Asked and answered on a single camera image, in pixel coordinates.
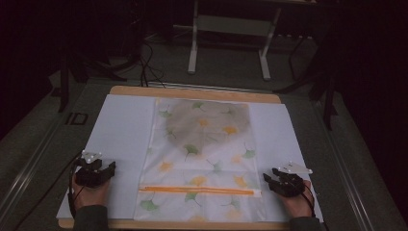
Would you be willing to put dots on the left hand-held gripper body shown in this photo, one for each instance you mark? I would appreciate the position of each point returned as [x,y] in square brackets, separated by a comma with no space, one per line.
[91,178]

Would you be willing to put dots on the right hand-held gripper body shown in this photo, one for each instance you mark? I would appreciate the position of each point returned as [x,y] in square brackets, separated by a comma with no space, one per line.
[290,186]

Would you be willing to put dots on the floral mesh bag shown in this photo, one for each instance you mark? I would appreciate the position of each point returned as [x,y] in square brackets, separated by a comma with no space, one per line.
[205,170]

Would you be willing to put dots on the white table mat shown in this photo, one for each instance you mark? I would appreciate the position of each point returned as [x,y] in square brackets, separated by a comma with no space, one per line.
[125,128]

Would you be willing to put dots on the black stand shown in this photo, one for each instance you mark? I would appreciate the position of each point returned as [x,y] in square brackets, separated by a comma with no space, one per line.
[328,106]
[64,83]

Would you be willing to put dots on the black rectangular floor bracket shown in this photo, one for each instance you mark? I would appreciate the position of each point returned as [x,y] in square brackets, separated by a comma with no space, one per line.
[77,118]

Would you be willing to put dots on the metal floor rail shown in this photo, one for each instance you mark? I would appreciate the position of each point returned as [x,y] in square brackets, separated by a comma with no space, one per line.
[25,179]
[208,86]
[349,179]

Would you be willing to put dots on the white metal stand frame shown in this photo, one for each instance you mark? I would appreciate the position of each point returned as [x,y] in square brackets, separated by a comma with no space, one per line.
[192,57]

